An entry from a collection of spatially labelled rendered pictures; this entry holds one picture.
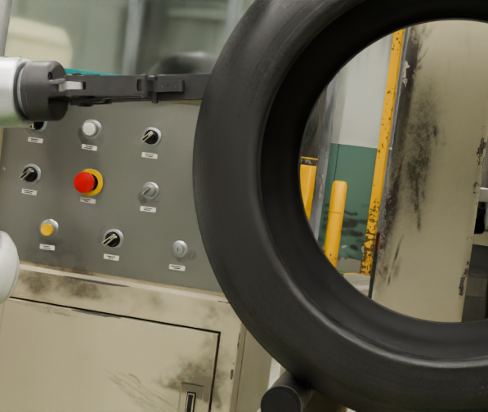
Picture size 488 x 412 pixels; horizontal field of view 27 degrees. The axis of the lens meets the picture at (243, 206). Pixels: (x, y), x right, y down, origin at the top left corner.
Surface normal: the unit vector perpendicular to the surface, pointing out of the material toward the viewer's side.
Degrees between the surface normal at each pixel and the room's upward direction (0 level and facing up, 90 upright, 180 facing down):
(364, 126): 90
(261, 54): 86
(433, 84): 90
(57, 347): 90
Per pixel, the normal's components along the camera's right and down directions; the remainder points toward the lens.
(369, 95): -0.54, -0.03
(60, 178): -0.21, 0.03
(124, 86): 0.02, 0.03
